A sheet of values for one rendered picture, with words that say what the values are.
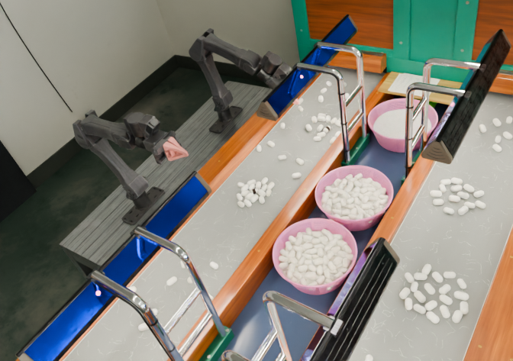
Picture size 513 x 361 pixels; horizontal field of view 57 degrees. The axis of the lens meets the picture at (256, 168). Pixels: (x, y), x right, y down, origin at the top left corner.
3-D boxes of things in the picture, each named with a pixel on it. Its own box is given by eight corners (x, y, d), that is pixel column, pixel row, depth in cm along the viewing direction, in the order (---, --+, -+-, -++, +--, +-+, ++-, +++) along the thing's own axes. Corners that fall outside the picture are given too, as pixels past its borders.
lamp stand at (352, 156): (306, 159, 193) (290, 66, 164) (329, 131, 204) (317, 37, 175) (348, 172, 184) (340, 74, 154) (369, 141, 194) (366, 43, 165)
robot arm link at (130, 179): (151, 186, 185) (94, 121, 174) (140, 198, 181) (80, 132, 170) (144, 188, 189) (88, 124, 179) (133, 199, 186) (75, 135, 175)
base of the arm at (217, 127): (240, 95, 225) (228, 93, 228) (215, 120, 214) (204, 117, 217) (243, 109, 230) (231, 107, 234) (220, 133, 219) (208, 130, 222)
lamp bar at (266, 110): (256, 117, 160) (252, 99, 155) (340, 29, 193) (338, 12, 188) (275, 122, 155) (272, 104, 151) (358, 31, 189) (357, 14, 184)
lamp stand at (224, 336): (146, 362, 141) (81, 277, 112) (188, 309, 152) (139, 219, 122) (193, 394, 131) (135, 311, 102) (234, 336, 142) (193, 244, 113)
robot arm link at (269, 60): (286, 57, 188) (262, 38, 187) (275, 69, 183) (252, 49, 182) (274, 74, 197) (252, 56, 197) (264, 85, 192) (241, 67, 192)
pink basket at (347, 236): (261, 283, 154) (256, 266, 148) (302, 226, 168) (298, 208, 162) (334, 318, 140) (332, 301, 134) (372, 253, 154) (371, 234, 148)
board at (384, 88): (377, 91, 203) (377, 89, 202) (391, 73, 211) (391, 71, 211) (456, 106, 186) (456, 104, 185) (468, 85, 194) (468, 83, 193)
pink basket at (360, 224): (312, 236, 164) (309, 218, 158) (322, 182, 182) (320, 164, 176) (392, 241, 156) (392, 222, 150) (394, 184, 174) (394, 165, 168)
